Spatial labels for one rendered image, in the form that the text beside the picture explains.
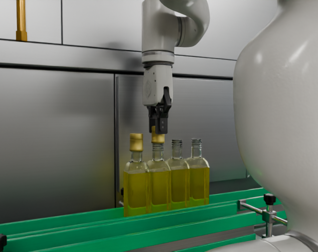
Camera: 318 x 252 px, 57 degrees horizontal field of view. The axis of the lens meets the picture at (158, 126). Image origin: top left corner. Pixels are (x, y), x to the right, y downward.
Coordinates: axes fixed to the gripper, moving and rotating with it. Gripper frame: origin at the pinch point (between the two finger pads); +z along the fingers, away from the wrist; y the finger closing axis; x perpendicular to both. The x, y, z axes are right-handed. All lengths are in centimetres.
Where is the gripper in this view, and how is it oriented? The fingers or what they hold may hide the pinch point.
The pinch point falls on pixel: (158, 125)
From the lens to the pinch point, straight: 75.6
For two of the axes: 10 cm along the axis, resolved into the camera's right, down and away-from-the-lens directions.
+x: 9.2, -0.2, 4.0
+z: 0.0, 10.0, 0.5
